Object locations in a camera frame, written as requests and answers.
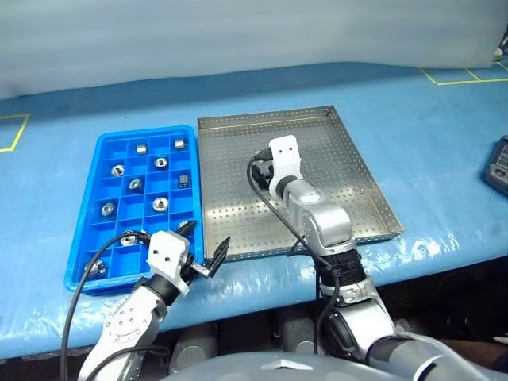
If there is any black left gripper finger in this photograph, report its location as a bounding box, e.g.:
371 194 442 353
206 236 232 278
174 220 197 240

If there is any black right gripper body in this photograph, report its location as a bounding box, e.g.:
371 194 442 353
252 160 275 191

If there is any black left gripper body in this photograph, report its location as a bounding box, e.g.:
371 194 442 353
180 252 214 285

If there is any blue compartment tray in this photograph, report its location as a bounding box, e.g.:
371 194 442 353
63 125 207 297

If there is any perforated metal tray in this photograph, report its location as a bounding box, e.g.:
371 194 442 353
197 105 405 263

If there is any grey rounded shape under table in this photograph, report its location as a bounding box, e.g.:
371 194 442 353
172 331 219 374
273 309 318 354

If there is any grey robot torso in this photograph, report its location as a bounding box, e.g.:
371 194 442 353
158 351 334 381

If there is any white foam backdrop sheet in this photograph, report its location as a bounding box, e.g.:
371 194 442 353
0 0 508 96

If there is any dark grey electronic device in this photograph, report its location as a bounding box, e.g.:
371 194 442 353
482 134 508 195

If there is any small white object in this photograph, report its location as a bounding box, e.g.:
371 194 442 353
494 31 508 63

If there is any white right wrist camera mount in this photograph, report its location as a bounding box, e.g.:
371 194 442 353
267 135 303 198

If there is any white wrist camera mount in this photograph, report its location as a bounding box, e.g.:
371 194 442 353
146 230 191 297
267 135 303 198

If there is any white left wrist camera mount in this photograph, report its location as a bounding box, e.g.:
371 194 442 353
146 230 191 297

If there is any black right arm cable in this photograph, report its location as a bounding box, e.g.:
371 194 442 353
246 149 342 356

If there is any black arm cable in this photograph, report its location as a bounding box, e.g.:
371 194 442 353
59 229 171 381
246 149 342 356

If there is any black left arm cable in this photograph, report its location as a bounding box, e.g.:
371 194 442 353
59 229 171 381

